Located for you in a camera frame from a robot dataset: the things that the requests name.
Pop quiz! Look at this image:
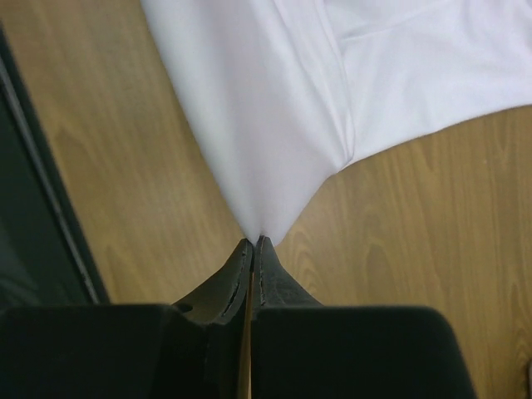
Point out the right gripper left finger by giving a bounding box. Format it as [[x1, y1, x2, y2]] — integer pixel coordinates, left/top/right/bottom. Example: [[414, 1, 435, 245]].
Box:
[[1, 240, 254, 398]]

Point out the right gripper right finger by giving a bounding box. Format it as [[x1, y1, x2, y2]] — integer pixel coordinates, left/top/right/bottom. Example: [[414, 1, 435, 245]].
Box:
[[251, 237, 475, 398]]

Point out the white t shirt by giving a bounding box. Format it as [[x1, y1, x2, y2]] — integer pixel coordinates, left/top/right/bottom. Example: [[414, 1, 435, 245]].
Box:
[[141, 1, 531, 243]]

